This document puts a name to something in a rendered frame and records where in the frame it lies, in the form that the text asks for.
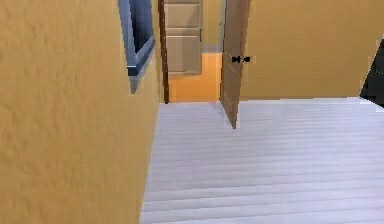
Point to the grey framed window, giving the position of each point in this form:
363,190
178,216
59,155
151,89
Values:
140,36

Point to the black furniture piece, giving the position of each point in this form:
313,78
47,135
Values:
375,78

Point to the brown room door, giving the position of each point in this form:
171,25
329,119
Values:
232,66

